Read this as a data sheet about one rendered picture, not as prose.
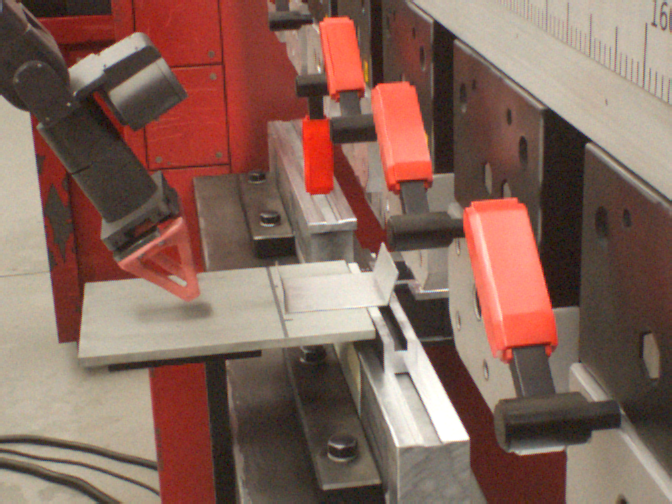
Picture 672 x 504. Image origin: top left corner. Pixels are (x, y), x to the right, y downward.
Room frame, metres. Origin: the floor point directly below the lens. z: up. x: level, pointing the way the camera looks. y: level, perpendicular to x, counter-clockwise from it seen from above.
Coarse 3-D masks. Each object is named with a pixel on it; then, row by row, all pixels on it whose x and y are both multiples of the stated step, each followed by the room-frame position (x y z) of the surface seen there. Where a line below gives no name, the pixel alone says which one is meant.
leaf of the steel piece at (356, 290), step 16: (368, 272) 1.18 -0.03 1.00; (288, 288) 1.15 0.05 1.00; (304, 288) 1.15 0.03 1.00; (320, 288) 1.14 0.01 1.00; (336, 288) 1.14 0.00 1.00; (352, 288) 1.14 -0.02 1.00; (368, 288) 1.14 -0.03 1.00; (288, 304) 1.11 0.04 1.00; (304, 304) 1.11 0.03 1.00; (320, 304) 1.10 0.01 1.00; (336, 304) 1.10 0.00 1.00; (352, 304) 1.10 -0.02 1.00; (368, 304) 1.10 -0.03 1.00; (384, 304) 1.10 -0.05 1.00
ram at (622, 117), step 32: (416, 0) 0.73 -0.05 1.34; (448, 0) 0.65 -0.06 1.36; (480, 0) 0.59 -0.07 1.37; (480, 32) 0.59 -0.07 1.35; (512, 32) 0.54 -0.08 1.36; (544, 32) 0.49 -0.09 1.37; (512, 64) 0.54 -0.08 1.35; (544, 64) 0.49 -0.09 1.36; (576, 64) 0.45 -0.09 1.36; (544, 96) 0.49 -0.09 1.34; (576, 96) 0.45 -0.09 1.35; (608, 96) 0.42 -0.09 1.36; (640, 96) 0.39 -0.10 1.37; (608, 128) 0.42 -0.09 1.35; (640, 128) 0.39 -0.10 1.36; (640, 160) 0.39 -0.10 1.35
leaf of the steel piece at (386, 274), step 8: (384, 248) 1.17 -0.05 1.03; (384, 256) 1.16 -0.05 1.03; (376, 264) 1.18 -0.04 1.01; (384, 264) 1.15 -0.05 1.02; (392, 264) 1.12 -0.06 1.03; (376, 272) 1.17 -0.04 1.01; (384, 272) 1.14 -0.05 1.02; (392, 272) 1.11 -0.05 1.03; (384, 280) 1.13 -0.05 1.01; (392, 280) 1.11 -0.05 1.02; (384, 288) 1.12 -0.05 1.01; (392, 288) 1.10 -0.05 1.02; (384, 296) 1.11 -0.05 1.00
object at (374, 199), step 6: (366, 192) 1.12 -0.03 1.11; (372, 192) 1.09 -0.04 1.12; (378, 192) 1.09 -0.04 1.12; (366, 198) 1.17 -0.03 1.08; (372, 198) 1.09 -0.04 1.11; (378, 198) 1.09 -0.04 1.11; (372, 204) 1.09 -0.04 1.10; (378, 204) 1.09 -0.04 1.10; (372, 210) 1.14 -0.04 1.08; (378, 210) 1.11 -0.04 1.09; (378, 216) 1.11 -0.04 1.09; (384, 228) 1.09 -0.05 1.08
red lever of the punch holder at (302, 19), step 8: (272, 0) 1.20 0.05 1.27; (280, 0) 1.19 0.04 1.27; (288, 0) 1.20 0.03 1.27; (280, 8) 1.19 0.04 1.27; (288, 8) 1.19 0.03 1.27; (272, 16) 1.17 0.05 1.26; (280, 16) 1.17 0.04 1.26; (288, 16) 1.17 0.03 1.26; (296, 16) 1.17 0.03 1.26; (304, 16) 1.18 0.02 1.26; (312, 16) 1.18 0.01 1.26; (272, 24) 1.17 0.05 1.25; (280, 24) 1.17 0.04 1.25; (288, 24) 1.17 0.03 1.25; (296, 24) 1.17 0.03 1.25; (304, 24) 1.18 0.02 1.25; (312, 24) 1.18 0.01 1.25
